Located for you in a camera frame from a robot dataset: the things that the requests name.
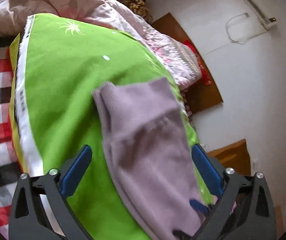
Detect pink floral comforter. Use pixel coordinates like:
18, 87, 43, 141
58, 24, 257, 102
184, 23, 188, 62
0, 0, 200, 87

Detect yellow brown patterned cushion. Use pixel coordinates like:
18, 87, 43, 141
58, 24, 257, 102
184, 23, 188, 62
123, 0, 153, 24

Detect green printed bed sheet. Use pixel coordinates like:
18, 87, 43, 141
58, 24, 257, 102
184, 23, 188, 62
10, 13, 212, 239

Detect lilac knit pants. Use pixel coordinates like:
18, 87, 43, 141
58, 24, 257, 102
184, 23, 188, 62
93, 77, 204, 239

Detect white wall air conditioner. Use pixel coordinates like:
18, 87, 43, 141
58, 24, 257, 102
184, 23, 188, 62
244, 0, 278, 30

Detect small brown wooden headboard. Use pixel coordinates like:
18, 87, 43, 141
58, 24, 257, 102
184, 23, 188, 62
152, 13, 223, 118

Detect large brown wooden headboard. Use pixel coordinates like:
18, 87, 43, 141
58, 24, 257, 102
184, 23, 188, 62
208, 139, 251, 176

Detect red patterned pillow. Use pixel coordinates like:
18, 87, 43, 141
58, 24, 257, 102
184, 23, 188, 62
183, 40, 211, 86

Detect white air conditioner cable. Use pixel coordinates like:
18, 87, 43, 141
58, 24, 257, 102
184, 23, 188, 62
203, 12, 269, 57

